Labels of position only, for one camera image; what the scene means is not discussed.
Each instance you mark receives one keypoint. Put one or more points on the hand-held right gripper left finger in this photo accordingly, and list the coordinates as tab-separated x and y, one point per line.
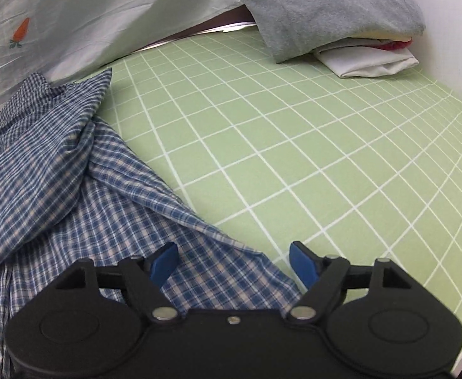
163	264

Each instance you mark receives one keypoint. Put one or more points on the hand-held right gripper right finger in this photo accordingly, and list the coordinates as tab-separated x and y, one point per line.
304	264

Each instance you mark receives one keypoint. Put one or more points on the blue plaid shirt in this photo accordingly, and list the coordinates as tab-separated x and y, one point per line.
57	185

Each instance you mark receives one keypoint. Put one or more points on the white folded garment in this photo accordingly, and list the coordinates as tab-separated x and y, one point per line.
369	63

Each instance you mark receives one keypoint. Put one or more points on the red cloth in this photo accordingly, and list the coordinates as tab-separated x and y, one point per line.
398	44

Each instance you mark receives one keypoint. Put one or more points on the grey folded garment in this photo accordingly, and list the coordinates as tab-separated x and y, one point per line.
313	8

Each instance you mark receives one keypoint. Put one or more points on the white printed blanket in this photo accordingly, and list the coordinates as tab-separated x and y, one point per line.
96	15

